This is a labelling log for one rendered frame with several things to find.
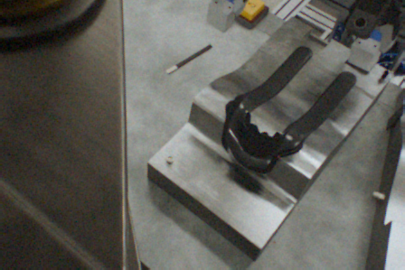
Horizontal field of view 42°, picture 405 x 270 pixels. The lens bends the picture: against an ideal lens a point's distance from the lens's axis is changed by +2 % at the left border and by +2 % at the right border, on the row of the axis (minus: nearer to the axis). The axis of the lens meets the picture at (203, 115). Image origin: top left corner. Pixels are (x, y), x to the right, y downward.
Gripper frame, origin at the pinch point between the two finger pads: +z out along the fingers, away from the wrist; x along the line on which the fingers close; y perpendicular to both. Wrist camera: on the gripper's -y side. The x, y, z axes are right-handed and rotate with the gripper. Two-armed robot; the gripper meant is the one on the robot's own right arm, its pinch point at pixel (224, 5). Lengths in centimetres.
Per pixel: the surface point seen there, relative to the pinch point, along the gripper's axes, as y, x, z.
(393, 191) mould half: -11, -48, 7
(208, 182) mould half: -31.7, -21.3, 8.8
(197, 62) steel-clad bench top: -5.3, 1.5, 14.9
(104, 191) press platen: -68, -35, -59
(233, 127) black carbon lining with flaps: -20.3, -18.4, 6.1
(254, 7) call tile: 15.8, 0.5, 11.3
